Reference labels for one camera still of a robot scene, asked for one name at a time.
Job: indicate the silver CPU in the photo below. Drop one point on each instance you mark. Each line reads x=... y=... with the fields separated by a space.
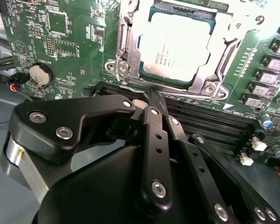
x=177 y=42

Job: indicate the metal socket cover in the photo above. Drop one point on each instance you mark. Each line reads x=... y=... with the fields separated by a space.
x=133 y=56

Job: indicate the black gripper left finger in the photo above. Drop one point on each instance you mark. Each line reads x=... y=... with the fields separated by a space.
x=60 y=116

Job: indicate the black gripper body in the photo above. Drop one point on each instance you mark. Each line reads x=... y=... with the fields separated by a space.
x=102 y=191

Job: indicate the metal locking lever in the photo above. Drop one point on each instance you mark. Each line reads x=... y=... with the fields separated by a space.
x=226 y=61
x=130 y=87

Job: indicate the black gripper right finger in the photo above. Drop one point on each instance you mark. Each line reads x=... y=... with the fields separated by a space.
x=200 y=168

